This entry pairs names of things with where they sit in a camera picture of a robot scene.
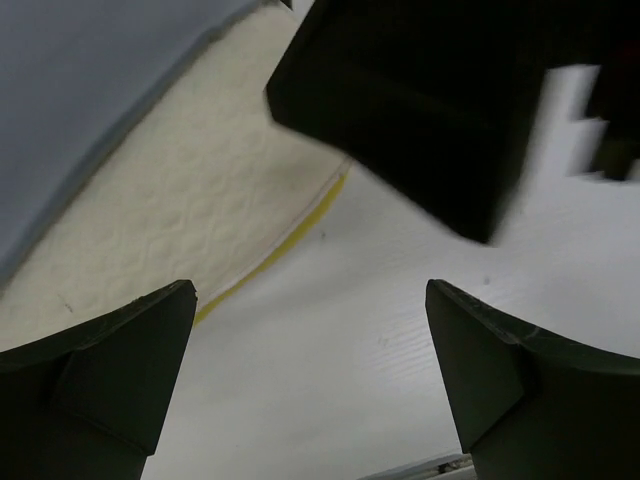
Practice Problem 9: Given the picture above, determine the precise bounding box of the grey fabric pillowcase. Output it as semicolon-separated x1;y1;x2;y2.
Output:
1;0;253;280

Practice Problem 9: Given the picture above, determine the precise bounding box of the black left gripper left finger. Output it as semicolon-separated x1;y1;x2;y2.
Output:
1;280;197;480

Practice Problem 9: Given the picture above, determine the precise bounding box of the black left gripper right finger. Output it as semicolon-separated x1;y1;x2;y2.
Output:
425;279;639;479

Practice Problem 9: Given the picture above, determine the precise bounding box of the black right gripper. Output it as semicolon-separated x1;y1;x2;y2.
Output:
266;1;639;244

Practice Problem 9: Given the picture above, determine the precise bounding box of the cream quilted pillow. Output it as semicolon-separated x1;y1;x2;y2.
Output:
1;4;349;350

